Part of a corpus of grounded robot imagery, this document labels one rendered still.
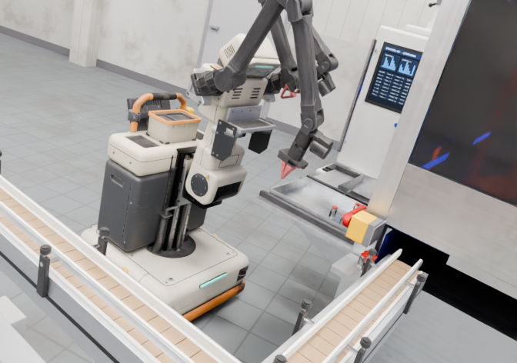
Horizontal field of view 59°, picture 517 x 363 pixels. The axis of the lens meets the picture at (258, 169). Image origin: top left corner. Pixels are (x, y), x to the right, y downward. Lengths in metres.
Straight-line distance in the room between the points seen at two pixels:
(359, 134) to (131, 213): 1.22
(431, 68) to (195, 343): 0.90
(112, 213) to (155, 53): 4.72
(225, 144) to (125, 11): 5.34
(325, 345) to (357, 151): 1.64
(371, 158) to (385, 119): 0.22
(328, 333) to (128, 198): 1.34
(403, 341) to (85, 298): 0.95
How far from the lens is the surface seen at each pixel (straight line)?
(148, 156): 2.05
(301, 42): 1.53
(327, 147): 1.58
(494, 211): 1.33
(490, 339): 1.46
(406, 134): 1.35
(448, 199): 1.35
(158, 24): 6.75
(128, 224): 2.19
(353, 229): 1.36
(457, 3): 1.33
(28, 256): 1.08
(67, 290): 0.99
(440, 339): 1.50
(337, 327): 1.06
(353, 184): 2.06
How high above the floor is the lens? 1.54
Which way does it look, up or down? 20 degrees down
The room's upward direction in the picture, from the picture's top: 15 degrees clockwise
